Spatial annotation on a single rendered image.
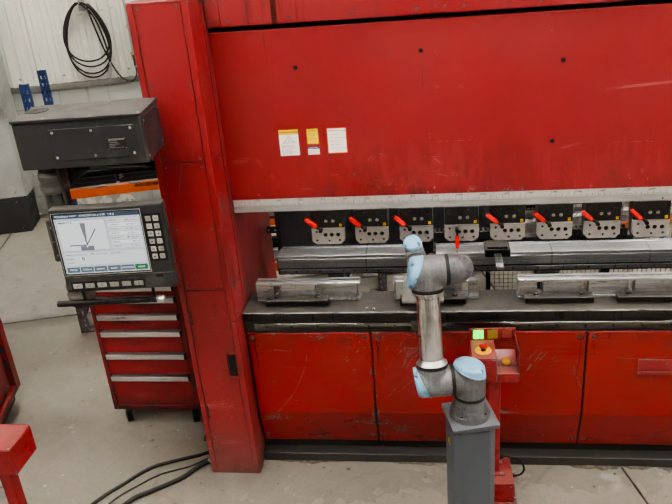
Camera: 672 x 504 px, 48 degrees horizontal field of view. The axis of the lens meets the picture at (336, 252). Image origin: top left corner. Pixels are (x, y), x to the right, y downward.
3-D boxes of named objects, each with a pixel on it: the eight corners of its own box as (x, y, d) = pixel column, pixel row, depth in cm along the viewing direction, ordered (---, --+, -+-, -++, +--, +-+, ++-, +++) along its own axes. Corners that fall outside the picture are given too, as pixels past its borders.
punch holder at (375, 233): (356, 243, 341) (353, 209, 334) (357, 236, 348) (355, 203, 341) (389, 242, 339) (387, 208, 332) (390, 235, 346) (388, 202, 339)
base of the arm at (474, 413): (495, 422, 279) (495, 401, 275) (456, 428, 278) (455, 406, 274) (483, 399, 293) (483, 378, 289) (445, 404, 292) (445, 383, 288)
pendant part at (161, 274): (67, 293, 302) (46, 210, 287) (77, 279, 313) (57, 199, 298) (176, 287, 299) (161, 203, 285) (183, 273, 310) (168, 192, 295)
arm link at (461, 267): (480, 250, 263) (458, 251, 312) (448, 253, 263) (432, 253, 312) (482, 283, 263) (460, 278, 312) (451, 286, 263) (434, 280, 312)
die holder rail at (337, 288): (257, 301, 362) (255, 283, 358) (260, 295, 367) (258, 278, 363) (360, 300, 354) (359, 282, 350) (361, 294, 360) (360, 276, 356)
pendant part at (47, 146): (58, 321, 311) (5, 121, 275) (79, 293, 333) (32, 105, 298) (178, 315, 307) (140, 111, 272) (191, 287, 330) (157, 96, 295)
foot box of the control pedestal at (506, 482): (473, 512, 344) (473, 492, 339) (470, 474, 366) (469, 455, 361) (518, 512, 341) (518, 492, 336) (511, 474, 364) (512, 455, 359)
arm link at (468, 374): (489, 400, 276) (489, 369, 270) (452, 403, 276) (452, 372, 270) (482, 381, 287) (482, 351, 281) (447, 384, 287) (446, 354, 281)
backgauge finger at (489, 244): (486, 271, 347) (486, 261, 345) (483, 247, 371) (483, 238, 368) (513, 270, 345) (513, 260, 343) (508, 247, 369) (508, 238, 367)
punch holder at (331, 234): (312, 244, 344) (309, 211, 337) (315, 237, 351) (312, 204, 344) (345, 243, 341) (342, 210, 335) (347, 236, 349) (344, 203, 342)
